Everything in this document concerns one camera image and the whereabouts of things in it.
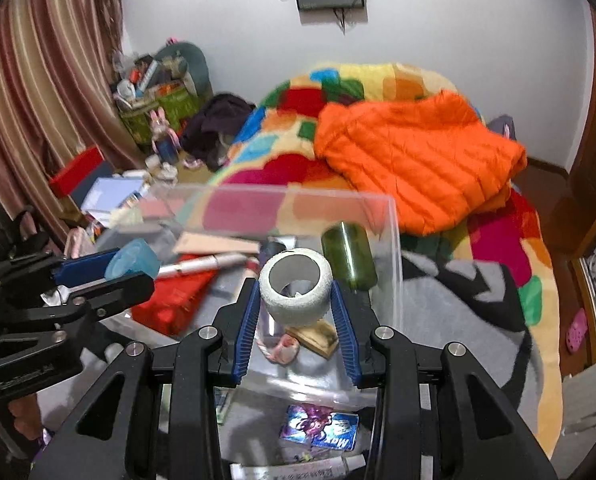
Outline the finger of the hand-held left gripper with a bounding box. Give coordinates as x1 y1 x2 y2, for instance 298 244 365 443
40 272 156 322
8 247 124 291

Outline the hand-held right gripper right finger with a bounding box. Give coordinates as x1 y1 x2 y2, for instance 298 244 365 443
330 280 558 480

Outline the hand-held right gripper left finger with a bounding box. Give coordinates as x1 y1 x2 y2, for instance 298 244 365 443
43 277 263 480

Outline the blue tape roll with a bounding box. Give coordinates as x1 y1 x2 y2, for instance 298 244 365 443
104 239 159 281

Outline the white tape roll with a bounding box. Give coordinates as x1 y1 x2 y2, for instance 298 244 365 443
259 249 335 326

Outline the red rectangular box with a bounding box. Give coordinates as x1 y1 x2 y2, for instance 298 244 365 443
130 270 219 337

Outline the green glass bottle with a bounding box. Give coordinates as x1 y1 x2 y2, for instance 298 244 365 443
321 222 379 291

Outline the white cosmetic stick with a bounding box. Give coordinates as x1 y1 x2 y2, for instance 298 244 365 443
155 252 249 279

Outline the beige cosmetic tube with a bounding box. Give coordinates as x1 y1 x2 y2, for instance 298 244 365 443
172 231 261 256

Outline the clear plastic storage box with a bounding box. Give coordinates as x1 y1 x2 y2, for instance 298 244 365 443
128 184 405 411

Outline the pink bag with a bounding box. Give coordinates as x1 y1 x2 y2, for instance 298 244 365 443
65 227 97 262

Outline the yellowish small box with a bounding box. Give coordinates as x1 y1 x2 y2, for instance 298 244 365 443
285 322 339 359

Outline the blue and white booklet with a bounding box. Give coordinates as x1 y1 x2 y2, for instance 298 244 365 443
80 176 144 216

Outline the green small packet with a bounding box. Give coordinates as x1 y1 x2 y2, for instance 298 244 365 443
215 387 235 426

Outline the pink book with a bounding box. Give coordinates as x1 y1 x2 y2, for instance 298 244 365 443
138 197 189 222

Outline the red storage box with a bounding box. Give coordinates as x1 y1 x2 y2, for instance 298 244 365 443
48 146 104 198

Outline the colourful card pack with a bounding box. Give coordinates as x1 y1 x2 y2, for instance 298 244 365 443
278 404 359 448

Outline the white printed tube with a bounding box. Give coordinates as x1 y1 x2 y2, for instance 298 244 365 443
230 455 367 480

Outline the rabbit toy bottle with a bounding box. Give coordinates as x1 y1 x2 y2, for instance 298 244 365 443
149 107 181 166

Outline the green storage bag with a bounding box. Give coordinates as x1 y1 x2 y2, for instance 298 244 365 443
117 80 203 147

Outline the striped brown curtain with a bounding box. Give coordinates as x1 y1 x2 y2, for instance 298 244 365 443
0 0 144 241

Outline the orange down jacket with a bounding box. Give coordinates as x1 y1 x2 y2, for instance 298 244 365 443
314 89 527 236

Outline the dark purple clothing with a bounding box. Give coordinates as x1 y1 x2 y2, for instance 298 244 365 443
180 92 256 171

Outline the pink clog shoe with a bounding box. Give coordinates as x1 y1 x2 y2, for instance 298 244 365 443
565 307 589 354

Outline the grey-green neck pillow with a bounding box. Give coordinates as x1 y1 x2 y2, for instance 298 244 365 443
153 42 213 106

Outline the colourful patchwork blanket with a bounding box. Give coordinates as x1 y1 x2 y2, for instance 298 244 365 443
203 62 561 456

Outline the wooden wardrobe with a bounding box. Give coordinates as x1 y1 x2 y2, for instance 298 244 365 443
568 5 596 261

